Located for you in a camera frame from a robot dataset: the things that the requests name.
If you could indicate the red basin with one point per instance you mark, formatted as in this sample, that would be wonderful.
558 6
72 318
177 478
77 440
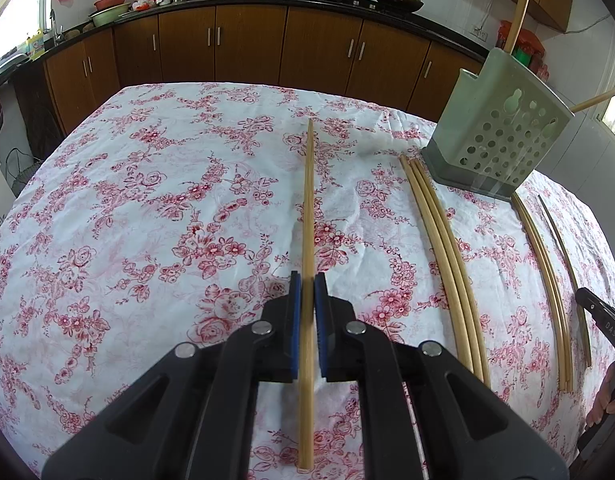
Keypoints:
109 1

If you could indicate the person's right hand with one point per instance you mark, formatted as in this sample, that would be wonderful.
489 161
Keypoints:
605 405

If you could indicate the red bag over bottles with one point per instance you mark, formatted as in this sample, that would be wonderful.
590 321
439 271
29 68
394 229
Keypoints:
525 42

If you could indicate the green basin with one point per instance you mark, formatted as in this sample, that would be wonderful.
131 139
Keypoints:
107 17

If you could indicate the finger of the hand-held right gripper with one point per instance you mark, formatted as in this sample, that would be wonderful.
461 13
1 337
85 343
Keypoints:
590 301

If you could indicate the red floral tablecloth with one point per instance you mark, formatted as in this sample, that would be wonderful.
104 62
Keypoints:
137 210

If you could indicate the steel faucet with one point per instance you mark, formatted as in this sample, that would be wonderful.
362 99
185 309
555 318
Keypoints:
54 27

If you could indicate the black kitchen countertop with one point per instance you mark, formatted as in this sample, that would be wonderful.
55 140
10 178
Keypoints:
212 1

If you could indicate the steel basin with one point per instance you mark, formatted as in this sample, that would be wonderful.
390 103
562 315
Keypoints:
7 65

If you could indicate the green perforated chopstick holder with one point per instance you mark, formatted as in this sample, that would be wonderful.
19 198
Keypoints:
487 125

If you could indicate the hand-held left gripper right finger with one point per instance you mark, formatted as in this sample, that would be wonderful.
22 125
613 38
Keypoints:
321 330

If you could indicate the yellow detergent bottle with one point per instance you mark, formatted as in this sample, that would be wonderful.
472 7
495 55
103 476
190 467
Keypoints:
36 45

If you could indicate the brown wooden lower cabinets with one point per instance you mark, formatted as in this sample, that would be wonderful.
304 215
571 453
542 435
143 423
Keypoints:
247 45

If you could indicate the white wall socket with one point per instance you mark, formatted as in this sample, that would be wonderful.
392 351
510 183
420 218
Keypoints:
479 35

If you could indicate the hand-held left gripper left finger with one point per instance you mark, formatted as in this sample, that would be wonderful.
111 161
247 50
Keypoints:
296 320

